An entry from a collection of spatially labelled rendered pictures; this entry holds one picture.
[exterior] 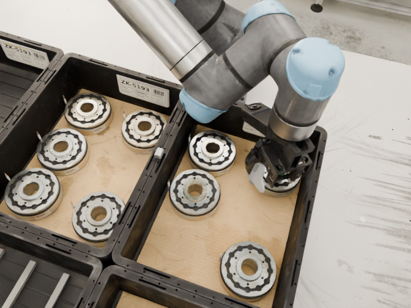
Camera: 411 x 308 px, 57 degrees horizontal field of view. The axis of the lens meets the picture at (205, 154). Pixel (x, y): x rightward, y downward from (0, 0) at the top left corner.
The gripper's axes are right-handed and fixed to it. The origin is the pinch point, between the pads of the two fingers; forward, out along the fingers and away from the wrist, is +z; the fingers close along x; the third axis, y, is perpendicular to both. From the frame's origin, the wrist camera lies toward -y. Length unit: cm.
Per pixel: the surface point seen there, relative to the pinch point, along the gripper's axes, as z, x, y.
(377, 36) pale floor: 85, 149, -102
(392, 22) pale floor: 85, 167, -111
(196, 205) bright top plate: -0.9, -15.8, 2.4
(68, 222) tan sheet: 2.4, -40.0, -3.9
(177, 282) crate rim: -7.7, -24.7, 16.6
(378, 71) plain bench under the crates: 15, 58, -28
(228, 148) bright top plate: -0.9, -4.6, -7.7
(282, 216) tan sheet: 2.3, 0.6, 9.5
